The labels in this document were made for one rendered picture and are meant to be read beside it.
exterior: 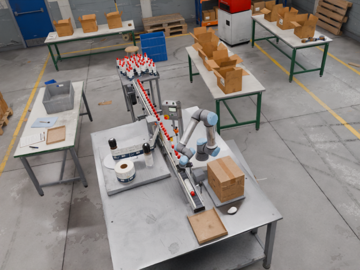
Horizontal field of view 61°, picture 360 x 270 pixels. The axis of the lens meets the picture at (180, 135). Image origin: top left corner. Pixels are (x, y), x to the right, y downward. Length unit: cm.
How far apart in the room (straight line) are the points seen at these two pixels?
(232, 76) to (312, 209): 208
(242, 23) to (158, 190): 609
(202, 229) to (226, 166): 61
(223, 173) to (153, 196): 75
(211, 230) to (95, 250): 163
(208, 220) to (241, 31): 635
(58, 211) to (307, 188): 331
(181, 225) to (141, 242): 38
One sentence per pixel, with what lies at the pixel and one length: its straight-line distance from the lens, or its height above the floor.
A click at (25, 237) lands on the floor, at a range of 446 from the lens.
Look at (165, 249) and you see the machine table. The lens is 275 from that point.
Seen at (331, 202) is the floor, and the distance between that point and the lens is 434.
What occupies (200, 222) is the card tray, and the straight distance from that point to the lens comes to 287.
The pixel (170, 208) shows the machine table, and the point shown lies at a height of 83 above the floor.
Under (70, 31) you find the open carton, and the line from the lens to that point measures 849.
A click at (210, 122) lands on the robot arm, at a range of 289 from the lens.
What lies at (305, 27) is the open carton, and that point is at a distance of 679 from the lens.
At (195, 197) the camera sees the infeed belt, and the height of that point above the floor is 88.
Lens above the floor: 311
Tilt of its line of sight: 36 degrees down
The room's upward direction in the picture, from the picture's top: 7 degrees counter-clockwise
